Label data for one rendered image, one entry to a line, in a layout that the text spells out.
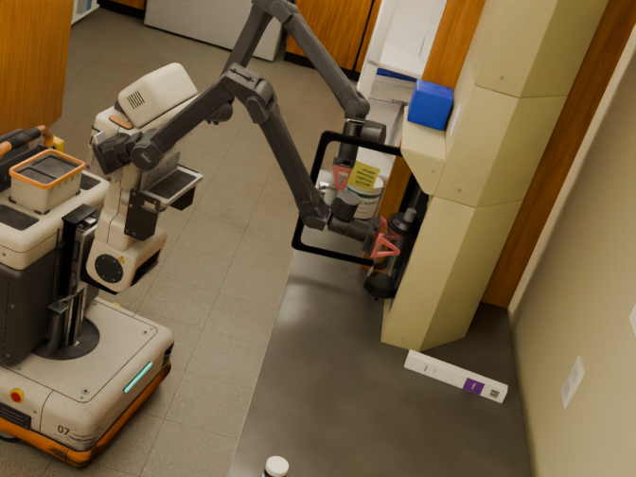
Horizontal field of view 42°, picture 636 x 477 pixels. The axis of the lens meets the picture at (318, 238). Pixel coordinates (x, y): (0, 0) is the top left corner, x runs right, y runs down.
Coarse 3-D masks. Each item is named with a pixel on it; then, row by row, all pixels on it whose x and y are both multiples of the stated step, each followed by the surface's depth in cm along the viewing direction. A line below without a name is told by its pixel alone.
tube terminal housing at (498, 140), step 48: (480, 96) 194; (480, 144) 199; (528, 144) 206; (480, 192) 205; (432, 240) 213; (480, 240) 218; (432, 288) 220; (480, 288) 232; (384, 336) 229; (432, 336) 230
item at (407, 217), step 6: (408, 210) 225; (414, 210) 226; (396, 216) 227; (402, 216) 228; (408, 216) 225; (414, 216) 225; (396, 222) 225; (402, 222) 224; (408, 222) 225; (414, 222) 226; (402, 228) 224; (408, 228) 224; (414, 228) 224
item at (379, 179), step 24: (336, 144) 234; (384, 144) 234; (336, 168) 238; (360, 168) 237; (384, 168) 237; (408, 168) 237; (360, 192) 241; (384, 192) 241; (360, 216) 245; (384, 216) 245; (312, 240) 250; (336, 240) 249
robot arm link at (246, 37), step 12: (252, 0) 252; (264, 0) 250; (276, 0) 248; (252, 12) 253; (264, 12) 251; (252, 24) 254; (264, 24) 254; (240, 36) 256; (252, 36) 254; (240, 48) 256; (252, 48) 257; (228, 60) 258; (240, 60) 257
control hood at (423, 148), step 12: (408, 132) 212; (420, 132) 214; (432, 132) 217; (444, 132) 219; (408, 144) 205; (420, 144) 208; (432, 144) 210; (444, 144) 212; (408, 156) 203; (420, 156) 203; (432, 156) 202; (444, 156) 204; (420, 168) 204; (432, 168) 204; (420, 180) 206; (432, 180) 205; (432, 192) 207
